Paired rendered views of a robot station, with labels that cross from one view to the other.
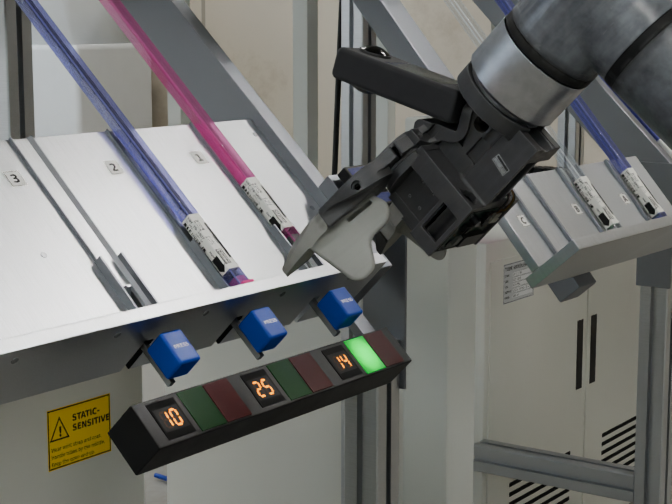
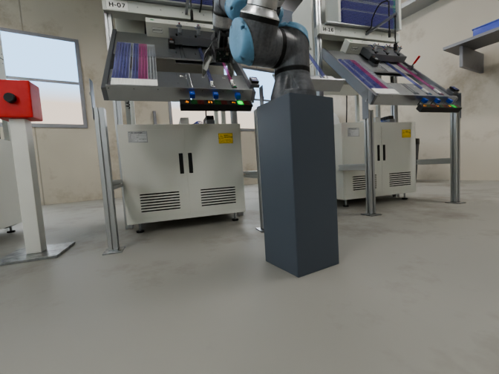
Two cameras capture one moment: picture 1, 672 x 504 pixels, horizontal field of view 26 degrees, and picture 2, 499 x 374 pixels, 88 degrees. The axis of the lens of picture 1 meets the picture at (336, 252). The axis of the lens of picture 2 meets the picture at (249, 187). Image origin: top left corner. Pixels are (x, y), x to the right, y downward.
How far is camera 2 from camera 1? 1.04 m
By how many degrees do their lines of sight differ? 37
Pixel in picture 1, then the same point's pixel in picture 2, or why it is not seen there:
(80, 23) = not seen: hidden behind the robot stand
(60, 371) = (173, 96)
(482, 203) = (218, 48)
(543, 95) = (217, 20)
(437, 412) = not seen: hidden behind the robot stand
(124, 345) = (185, 93)
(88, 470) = (227, 145)
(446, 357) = not seen: hidden behind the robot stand
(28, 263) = (174, 83)
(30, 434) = (214, 136)
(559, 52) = (216, 9)
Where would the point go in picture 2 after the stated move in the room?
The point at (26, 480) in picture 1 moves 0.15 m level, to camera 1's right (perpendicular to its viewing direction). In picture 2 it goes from (214, 143) to (232, 141)
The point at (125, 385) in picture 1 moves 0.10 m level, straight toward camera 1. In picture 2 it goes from (236, 132) to (227, 130)
